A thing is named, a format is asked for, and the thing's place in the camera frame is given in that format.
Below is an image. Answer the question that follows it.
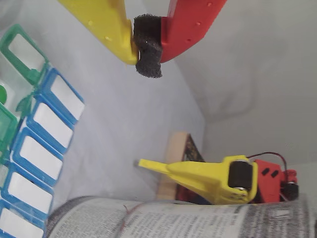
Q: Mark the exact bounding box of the dark patterned box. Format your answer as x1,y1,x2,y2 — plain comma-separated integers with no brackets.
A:
182,133,206,163

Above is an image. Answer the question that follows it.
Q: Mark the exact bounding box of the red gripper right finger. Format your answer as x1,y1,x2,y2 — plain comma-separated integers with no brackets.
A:
133,0,227,79

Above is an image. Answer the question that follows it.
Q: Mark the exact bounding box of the printed label cylindrical container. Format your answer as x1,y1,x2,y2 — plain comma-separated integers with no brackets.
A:
46,194,317,238

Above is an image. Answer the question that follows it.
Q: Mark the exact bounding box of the weekly pill organizer box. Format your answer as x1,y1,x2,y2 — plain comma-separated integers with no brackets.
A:
0,23,85,238

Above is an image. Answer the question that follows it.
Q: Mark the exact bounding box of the brown rubber band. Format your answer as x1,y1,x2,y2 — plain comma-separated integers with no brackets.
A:
121,202,145,233

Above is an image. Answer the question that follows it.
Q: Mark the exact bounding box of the white table cover sheet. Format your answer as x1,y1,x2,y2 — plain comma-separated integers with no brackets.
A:
0,0,317,238

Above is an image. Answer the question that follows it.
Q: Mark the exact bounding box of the light wooden block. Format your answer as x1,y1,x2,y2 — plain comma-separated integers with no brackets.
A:
156,131,191,200

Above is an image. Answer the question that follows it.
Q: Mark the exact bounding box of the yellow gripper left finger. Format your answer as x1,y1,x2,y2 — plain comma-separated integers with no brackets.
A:
58,0,138,65

